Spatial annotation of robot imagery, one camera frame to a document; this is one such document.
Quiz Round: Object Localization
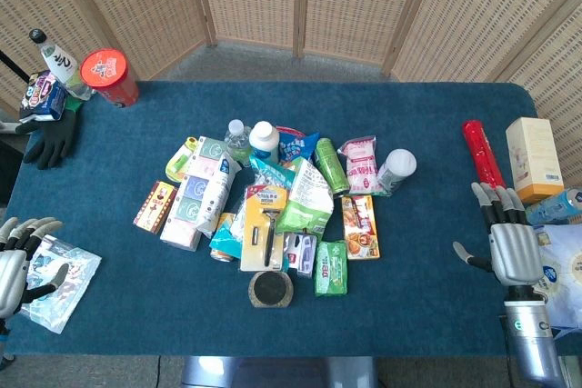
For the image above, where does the clear printed plastic bag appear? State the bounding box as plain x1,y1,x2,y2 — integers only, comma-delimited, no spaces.
19,234,103,335

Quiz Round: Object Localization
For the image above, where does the white bottle with white cap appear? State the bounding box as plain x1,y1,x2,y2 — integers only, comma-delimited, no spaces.
247,120,281,165

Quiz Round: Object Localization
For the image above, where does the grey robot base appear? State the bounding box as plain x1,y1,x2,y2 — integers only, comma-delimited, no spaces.
180,355,379,388

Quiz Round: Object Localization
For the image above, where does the white blister pack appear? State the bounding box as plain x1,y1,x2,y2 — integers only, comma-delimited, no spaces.
282,231,319,279

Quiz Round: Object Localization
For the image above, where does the white pouch with blue print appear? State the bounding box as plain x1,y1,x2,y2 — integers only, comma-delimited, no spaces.
195,151,243,240

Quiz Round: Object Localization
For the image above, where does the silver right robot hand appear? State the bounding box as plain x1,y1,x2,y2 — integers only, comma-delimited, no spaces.
452,182,546,289

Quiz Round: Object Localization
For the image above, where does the white plastic can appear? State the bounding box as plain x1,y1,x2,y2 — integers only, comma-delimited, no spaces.
376,147,418,198

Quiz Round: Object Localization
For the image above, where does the woven bamboo folding screen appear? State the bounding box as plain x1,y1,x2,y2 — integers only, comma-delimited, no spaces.
0,0,582,180

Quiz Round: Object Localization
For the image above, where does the green and white bag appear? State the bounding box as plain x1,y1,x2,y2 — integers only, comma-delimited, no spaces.
275,155,336,238

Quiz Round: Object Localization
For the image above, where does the teal snack bag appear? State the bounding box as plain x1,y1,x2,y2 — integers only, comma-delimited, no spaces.
248,154,297,190

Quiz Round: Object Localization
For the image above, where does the green drink can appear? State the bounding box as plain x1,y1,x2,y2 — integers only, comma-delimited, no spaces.
314,136,352,199

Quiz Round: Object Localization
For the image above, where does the clear bottle with black cap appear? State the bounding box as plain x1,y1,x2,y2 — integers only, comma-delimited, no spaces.
28,28,95,103

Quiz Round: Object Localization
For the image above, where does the clear water bottle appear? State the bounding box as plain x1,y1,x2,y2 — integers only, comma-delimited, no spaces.
223,118,253,167

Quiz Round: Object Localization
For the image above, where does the yellow razor blister pack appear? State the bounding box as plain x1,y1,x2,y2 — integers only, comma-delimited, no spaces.
238,184,290,274

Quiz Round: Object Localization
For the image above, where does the red instant noodle cup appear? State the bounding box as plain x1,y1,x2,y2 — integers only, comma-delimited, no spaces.
78,47,140,109

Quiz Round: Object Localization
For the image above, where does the red cylindrical tube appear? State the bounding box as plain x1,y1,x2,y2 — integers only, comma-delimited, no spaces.
461,119,507,194

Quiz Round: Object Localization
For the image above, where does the teal and orange pack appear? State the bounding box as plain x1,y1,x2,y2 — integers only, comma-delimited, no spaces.
208,212,243,264

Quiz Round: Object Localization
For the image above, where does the black work glove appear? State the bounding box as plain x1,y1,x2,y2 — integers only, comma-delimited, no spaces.
15,96,79,171

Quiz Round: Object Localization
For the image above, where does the green tissue pack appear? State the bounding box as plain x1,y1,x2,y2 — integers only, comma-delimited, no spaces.
314,239,349,298

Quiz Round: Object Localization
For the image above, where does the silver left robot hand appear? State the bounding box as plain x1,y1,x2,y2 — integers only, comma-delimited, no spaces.
0,216,70,322

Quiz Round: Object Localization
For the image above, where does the black pole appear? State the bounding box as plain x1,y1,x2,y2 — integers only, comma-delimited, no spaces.
0,48,34,85

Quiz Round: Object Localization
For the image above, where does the round black disc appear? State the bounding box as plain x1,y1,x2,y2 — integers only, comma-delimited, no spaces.
246,270,294,310

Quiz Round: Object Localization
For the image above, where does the pastel tissue pack box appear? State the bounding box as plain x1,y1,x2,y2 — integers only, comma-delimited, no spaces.
159,135,229,253

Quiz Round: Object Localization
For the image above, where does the light blue plastic bottle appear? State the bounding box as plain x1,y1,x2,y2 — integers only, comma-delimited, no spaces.
524,186,582,226

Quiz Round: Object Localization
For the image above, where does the green and yellow package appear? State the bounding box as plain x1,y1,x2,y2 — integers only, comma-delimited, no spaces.
164,135,197,182

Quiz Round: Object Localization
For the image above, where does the red and yellow box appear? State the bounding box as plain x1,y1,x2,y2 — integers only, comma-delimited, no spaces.
132,179,179,236

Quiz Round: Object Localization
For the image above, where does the orange curry box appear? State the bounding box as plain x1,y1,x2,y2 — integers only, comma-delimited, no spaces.
340,194,383,262

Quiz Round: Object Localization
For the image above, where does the white and blue bag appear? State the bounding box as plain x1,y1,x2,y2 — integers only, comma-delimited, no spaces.
530,223,582,340

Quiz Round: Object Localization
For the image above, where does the blue snack bag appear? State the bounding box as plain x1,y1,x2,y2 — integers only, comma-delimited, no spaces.
276,129,321,167

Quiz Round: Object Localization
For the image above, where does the pink and white snack bag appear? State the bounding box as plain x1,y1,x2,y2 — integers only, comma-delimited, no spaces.
336,134,381,197

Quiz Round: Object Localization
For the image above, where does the cream and orange box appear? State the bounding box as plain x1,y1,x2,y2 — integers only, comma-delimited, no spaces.
505,116,567,205

